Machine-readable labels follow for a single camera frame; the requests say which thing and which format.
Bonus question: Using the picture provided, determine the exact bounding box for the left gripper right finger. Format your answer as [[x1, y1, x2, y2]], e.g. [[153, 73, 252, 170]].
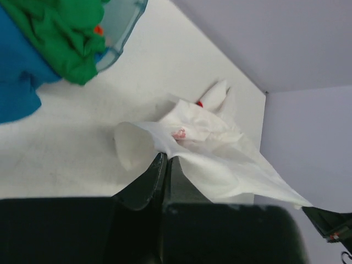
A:
[[163, 157, 212, 204]]

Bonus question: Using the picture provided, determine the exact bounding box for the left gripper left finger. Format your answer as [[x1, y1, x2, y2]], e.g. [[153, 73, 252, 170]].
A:
[[112, 153, 167, 211]]

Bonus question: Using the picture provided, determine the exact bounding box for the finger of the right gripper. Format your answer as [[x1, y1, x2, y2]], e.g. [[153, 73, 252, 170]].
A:
[[302, 207, 351, 244]]

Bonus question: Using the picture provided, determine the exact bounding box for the white t-shirt with red print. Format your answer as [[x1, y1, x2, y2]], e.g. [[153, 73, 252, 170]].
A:
[[114, 80, 311, 208]]

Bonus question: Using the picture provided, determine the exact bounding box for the blue t-shirt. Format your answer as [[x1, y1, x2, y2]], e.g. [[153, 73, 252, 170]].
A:
[[1, 8, 61, 124]]

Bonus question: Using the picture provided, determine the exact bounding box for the translucent teal plastic basket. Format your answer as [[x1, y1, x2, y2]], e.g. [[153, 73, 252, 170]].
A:
[[96, 0, 148, 72]]

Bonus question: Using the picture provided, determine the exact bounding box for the green t-shirt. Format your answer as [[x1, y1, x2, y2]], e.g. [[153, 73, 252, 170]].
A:
[[1, 0, 106, 85]]

